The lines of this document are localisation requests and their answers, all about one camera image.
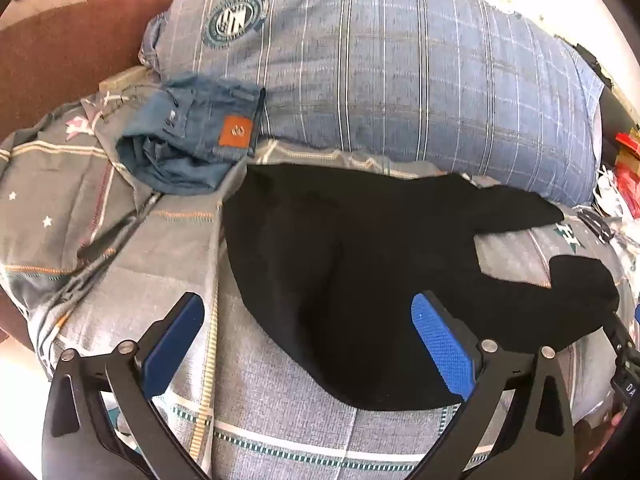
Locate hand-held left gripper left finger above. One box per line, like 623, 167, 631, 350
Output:
41, 291, 211, 480

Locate brown headboard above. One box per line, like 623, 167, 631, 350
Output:
0, 0, 181, 141

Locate grey printed bedsheet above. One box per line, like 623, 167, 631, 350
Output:
0, 80, 632, 480

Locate white clutter pile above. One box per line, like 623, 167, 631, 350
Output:
592, 162, 640, 261

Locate black pants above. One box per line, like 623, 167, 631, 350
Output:
222, 162, 621, 411

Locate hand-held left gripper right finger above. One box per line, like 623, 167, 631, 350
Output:
410, 290, 576, 480

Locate red packets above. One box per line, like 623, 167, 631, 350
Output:
614, 130, 640, 206

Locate blue plaid pillow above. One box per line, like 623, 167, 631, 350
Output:
139, 0, 606, 208

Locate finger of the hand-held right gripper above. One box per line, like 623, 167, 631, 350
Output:
602, 310, 635, 367
576, 209, 613, 243

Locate folded blue jeans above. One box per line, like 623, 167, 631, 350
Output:
116, 74, 266, 196

